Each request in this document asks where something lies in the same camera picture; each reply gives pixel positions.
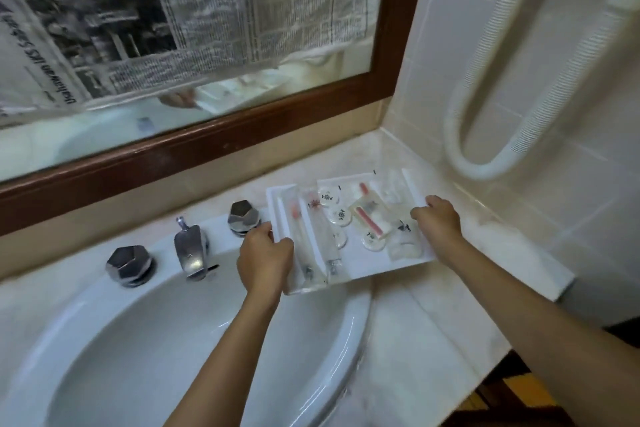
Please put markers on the white rectangular tray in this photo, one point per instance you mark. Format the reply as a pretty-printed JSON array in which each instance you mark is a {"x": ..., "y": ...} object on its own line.
[{"x": 357, "y": 261}]

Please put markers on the round white soap disc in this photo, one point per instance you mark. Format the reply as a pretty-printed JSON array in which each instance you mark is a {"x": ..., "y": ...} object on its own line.
[
  {"x": 341, "y": 215},
  {"x": 327, "y": 197},
  {"x": 340, "y": 239},
  {"x": 373, "y": 242}
]

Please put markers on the chrome faucet spout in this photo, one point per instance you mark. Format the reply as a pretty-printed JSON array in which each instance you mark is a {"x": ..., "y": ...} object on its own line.
[{"x": 190, "y": 249}]

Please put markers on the person's left hand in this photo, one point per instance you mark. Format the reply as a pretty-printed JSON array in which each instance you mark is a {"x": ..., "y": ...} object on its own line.
[{"x": 262, "y": 261}]

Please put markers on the newspaper sheet with photo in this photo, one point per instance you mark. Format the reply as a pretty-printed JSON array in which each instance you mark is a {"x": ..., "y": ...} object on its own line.
[{"x": 65, "y": 26}]

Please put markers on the white ceramic sink basin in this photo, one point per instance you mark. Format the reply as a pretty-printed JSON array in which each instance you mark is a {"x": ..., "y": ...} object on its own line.
[{"x": 150, "y": 341}]

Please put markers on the person's right forearm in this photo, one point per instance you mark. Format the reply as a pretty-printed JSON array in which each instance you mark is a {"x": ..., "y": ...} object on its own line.
[{"x": 530, "y": 321}]

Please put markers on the person's right hand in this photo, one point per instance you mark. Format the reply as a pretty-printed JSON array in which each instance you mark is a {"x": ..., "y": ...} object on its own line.
[{"x": 442, "y": 224}]

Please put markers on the clear shower cap packet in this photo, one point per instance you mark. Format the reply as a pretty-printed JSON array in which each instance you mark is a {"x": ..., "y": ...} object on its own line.
[{"x": 406, "y": 241}]

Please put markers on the cotton swab packet red strip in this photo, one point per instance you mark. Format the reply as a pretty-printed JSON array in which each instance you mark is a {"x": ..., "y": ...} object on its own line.
[{"x": 372, "y": 215}]

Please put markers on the person's right thumb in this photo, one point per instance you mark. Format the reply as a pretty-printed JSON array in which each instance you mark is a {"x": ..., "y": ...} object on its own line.
[{"x": 419, "y": 214}]

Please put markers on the person's left thumb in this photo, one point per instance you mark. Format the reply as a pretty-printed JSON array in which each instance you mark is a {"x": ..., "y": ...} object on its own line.
[{"x": 285, "y": 244}]

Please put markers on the clear comb packet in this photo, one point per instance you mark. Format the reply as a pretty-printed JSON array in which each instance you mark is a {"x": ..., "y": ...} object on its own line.
[{"x": 325, "y": 241}]

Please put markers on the person's left forearm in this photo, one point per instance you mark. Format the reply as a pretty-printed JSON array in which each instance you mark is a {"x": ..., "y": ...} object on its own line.
[{"x": 227, "y": 361}]

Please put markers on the brown wood framed mirror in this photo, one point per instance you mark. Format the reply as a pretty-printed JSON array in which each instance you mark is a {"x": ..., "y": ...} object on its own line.
[{"x": 300, "y": 106}]

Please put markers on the clear toothbrush packet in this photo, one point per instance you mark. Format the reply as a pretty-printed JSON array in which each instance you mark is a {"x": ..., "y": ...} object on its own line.
[{"x": 300, "y": 246}]

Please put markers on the chrome faceted faucet knob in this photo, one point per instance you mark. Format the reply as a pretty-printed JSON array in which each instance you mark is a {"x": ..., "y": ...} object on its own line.
[
  {"x": 243, "y": 215},
  {"x": 129, "y": 265}
]

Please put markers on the clear folded plastic packet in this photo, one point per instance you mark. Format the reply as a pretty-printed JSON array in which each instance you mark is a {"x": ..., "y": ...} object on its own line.
[{"x": 395, "y": 189}]

